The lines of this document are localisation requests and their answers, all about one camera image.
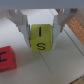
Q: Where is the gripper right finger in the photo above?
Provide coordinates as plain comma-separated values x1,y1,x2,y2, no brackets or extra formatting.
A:
49,7,80,48

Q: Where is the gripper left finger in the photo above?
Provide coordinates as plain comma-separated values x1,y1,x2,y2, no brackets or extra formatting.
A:
7,9,33,50

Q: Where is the yellow block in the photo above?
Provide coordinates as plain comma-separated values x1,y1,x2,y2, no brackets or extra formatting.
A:
29,23,55,54

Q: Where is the pink block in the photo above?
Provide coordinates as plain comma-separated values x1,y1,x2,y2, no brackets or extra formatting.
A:
0,46,17,73

